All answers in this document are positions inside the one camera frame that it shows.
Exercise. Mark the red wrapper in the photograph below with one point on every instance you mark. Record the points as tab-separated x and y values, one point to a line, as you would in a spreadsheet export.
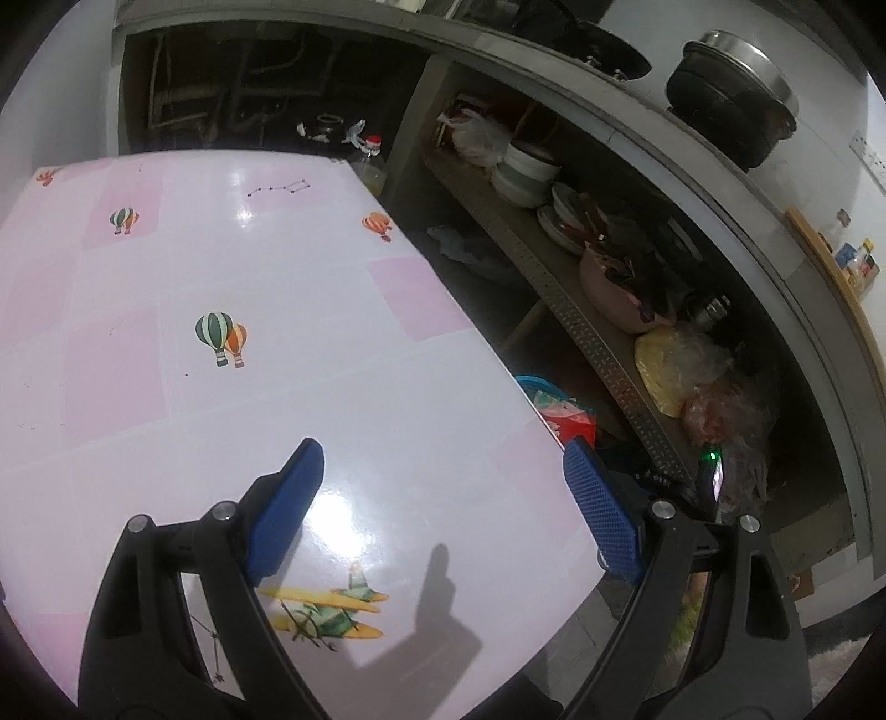
574	426

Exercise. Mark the crumpled white paper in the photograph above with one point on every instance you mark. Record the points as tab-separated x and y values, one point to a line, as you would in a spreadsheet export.
460	244

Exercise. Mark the black wok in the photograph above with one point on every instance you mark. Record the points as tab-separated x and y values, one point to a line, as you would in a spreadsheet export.
595	41

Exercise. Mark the white plastic bag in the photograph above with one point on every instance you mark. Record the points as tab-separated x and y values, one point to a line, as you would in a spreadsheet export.
477	138

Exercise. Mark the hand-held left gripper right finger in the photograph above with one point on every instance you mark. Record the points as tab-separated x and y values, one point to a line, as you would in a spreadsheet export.
602	512

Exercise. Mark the stainless steel flask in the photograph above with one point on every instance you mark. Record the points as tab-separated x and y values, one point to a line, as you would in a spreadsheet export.
711	310

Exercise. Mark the stack of white plates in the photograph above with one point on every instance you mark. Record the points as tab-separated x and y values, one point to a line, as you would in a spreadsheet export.
561	221

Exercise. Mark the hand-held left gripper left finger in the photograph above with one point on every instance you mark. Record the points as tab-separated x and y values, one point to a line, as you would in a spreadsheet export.
287	512

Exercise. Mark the black plastic bag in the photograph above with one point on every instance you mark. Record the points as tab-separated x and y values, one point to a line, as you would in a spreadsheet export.
322	128

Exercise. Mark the black pot steel lid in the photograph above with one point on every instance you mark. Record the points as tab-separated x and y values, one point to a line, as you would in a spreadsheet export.
727	104

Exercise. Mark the white wall socket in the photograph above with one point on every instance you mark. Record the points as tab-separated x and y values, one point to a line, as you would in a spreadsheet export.
869	160

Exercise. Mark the cooking oil bottle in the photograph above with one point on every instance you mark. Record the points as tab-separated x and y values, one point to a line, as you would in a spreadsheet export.
374	173

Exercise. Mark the clear bag red contents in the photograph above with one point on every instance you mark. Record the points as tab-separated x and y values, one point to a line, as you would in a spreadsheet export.
727	415

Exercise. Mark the dark kitchen utensils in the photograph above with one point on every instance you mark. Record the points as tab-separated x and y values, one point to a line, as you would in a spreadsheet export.
644	256

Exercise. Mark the blue label jar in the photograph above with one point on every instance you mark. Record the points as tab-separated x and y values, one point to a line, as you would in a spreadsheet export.
846	255

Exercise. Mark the stack of white bowls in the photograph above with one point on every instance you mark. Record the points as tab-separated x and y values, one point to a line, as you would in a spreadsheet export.
526	176

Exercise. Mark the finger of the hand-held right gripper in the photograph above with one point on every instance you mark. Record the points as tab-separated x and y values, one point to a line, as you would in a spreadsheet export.
661	481

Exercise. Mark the person's right forearm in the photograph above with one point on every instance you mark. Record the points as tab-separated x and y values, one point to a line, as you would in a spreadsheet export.
692	609

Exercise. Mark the white fluffy rug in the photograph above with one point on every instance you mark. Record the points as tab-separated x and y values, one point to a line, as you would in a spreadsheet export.
837	664

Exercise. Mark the pink bowl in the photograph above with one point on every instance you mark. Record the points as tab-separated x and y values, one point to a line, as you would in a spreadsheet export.
609	298

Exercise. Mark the yellow plastic bag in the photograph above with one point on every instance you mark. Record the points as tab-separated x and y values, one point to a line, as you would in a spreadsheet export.
657	381

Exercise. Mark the blue plastic mesh basket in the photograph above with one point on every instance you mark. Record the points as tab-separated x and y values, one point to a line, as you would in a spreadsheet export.
529	381

